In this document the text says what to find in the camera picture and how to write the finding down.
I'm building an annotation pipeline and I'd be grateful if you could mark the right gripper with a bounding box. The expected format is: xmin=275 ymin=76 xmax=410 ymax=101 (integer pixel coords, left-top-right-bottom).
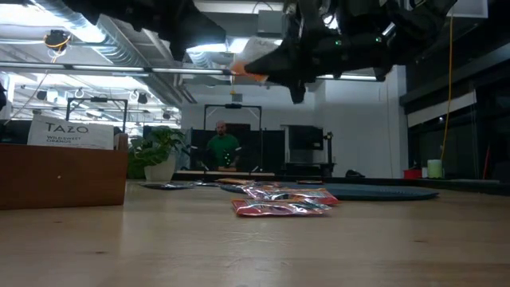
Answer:
xmin=245 ymin=23 xmax=395 ymax=104

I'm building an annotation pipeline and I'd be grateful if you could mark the white orange Tazo tea packet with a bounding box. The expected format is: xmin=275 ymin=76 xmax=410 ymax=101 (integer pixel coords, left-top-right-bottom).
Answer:
xmin=229 ymin=35 xmax=281 ymax=84
xmin=26 ymin=114 xmax=116 ymax=151

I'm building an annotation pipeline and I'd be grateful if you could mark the wooden tea organiser box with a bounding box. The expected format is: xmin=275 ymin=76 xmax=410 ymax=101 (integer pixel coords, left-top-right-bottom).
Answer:
xmin=0 ymin=133 xmax=129 ymax=211

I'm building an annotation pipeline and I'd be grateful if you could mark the grey ceiling box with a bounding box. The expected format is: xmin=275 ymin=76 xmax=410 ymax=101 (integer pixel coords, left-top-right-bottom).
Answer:
xmin=257 ymin=10 xmax=286 ymax=36

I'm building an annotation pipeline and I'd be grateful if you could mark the black monitor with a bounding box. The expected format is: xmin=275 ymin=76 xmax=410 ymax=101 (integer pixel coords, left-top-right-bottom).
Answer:
xmin=286 ymin=125 xmax=324 ymax=151

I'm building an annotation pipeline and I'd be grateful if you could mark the long ceiling light bar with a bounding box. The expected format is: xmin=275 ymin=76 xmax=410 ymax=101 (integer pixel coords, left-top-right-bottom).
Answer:
xmin=0 ymin=61 xmax=386 ymax=83

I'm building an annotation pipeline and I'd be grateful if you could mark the person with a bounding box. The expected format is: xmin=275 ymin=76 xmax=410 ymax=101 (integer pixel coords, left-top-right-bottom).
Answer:
xmin=206 ymin=121 xmax=242 ymax=172

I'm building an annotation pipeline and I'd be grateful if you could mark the wooden background table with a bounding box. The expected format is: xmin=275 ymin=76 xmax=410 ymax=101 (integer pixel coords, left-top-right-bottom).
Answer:
xmin=175 ymin=170 xmax=276 ymax=179

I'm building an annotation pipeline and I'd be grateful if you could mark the dark round woven mat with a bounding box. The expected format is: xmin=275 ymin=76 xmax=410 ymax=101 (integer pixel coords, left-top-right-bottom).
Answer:
xmin=278 ymin=182 xmax=440 ymax=202

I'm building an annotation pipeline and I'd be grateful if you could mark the green potted plant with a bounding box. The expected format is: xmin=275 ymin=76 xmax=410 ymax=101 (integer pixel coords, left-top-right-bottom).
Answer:
xmin=127 ymin=126 xmax=187 ymax=183

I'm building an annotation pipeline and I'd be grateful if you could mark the pale green cup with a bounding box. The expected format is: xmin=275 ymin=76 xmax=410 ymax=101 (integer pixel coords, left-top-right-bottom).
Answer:
xmin=426 ymin=159 xmax=443 ymax=179

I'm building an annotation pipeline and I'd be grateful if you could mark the black camera stand frame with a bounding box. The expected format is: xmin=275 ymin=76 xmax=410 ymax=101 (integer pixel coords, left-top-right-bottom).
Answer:
xmin=203 ymin=104 xmax=263 ymax=172
xmin=65 ymin=97 xmax=129 ymax=133

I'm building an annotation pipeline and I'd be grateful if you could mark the yellow ceiling cable reel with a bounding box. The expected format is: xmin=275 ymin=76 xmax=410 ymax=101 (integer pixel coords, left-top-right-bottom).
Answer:
xmin=43 ymin=29 xmax=73 ymax=53

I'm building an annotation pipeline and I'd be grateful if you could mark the yellow hanging cable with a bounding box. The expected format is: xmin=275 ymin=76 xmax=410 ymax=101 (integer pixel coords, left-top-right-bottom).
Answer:
xmin=440 ymin=11 xmax=455 ymax=160

